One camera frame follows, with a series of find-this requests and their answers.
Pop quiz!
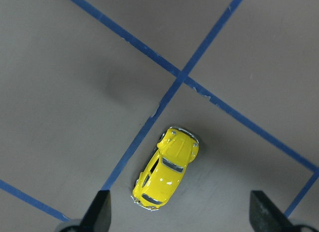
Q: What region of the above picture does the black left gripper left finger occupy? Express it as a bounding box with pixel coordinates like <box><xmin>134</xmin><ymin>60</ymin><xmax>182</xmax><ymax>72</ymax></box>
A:
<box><xmin>79</xmin><ymin>190</ymin><xmax>111</xmax><ymax>232</ymax></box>

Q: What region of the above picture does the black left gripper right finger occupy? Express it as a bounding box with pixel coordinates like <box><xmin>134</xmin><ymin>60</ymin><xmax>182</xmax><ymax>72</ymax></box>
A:
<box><xmin>250</xmin><ymin>191</ymin><xmax>297</xmax><ymax>232</ymax></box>

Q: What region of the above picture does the yellow toy beetle car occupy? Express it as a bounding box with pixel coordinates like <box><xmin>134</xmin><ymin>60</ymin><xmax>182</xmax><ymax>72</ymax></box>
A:
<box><xmin>131</xmin><ymin>126</ymin><xmax>199</xmax><ymax>211</ymax></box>

